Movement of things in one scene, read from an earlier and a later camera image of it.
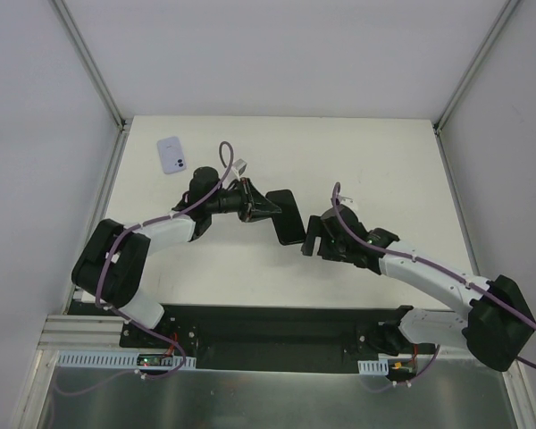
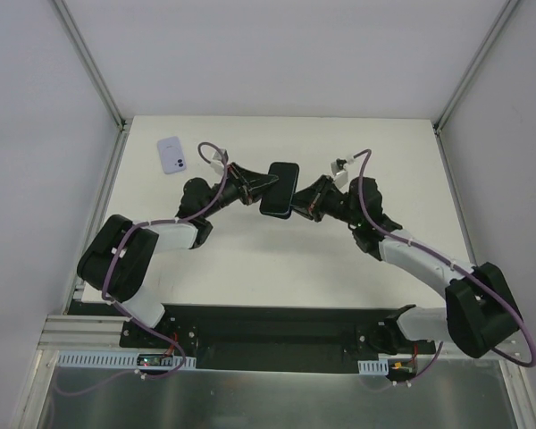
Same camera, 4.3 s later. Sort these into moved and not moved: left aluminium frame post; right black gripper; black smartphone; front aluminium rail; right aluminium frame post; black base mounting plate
Moved: right black gripper; black smartphone
Not moved: front aluminium rail; left aluminium frame post; right aluminium frame post; black base mounting plate
